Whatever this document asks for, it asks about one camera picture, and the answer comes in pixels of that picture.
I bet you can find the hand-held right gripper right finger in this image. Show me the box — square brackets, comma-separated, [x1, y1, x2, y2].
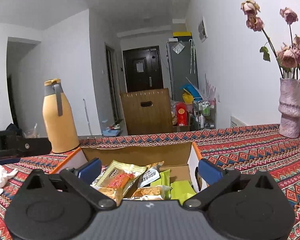
[182, 159, 277, 212]

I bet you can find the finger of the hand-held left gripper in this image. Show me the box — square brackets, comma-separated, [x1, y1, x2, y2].
[15, 137, 52, 157]

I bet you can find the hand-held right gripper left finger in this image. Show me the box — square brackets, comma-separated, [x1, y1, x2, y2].
[22, 158, 116, 212]

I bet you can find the orange spicy strip packet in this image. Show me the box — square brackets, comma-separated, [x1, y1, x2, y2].
[91, 160, 150, 205]

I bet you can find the green snack packet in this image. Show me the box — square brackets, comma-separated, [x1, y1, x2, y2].
[170, 181, 197, 205]
[150, 169, 171, 198]

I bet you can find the cardboard box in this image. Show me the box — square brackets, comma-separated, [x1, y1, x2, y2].
[50, 141, 208, 205]

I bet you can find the white and gold snack packet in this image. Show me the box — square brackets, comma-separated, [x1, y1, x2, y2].
[137, 161, 165, 188]

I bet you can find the white biscuit packet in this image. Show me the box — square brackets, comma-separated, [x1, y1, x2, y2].
[131, 185, 171, 200]

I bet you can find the glass cup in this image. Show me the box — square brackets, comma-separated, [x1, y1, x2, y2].
[24, 123, 40, 138]

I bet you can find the white cotton glove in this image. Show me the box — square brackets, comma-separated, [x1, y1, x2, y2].
[0, 165, 19, 198]

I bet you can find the yellow thermos jug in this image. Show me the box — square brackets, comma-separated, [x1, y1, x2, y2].
[42, 79, 80, 153]

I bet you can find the blue floor tray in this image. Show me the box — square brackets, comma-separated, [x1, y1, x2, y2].
[102, 126, 122, 137]

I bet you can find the red gift box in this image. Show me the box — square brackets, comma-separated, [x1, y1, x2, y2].
[175, 102, 189, 127]

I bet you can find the wooden chair back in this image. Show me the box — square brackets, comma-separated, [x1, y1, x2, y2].
[119, 88, 174, 135]

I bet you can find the pink feathery plant bunch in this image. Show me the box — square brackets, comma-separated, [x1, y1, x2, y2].
[204, 73, 216, 101]

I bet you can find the blue plastic bag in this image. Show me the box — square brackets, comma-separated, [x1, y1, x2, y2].
[179, 84, 199, 98]

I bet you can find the dark entrance door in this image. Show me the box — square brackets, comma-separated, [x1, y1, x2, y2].
[122, 46, 164, 93]

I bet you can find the pink textured vase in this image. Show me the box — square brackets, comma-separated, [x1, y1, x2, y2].
[278, 77, 300, 138]

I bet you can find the grey fridge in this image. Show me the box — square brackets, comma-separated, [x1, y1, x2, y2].
[166, 39, 199, 98]

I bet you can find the white folded umbrella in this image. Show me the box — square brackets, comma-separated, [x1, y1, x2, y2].
[189, 39, 197, 75]

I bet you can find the clear plastic pouch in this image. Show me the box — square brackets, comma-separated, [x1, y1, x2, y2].
[172, 42, 185, 54]

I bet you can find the bunch of dried roses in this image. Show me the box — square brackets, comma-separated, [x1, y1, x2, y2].
[241, 0, 300, 79]

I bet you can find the white electrical panel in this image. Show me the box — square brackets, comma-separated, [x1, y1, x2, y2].
[198, 16, 207, 43]

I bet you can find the white mop handle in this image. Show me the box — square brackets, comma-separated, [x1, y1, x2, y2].
[83, 99, 93, 135]

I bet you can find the wire rack cart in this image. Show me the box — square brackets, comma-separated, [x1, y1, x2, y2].
[193, 100, 217, 130]

